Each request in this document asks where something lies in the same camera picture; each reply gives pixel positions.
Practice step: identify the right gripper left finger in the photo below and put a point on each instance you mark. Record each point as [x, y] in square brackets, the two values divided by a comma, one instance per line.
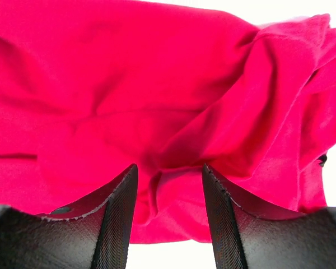
[91, 232]

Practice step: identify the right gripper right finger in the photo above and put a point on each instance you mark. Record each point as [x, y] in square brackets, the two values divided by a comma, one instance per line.
[249, 232]

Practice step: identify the red t shirt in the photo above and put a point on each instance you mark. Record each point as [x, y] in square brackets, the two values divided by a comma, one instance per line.
[89, 87]

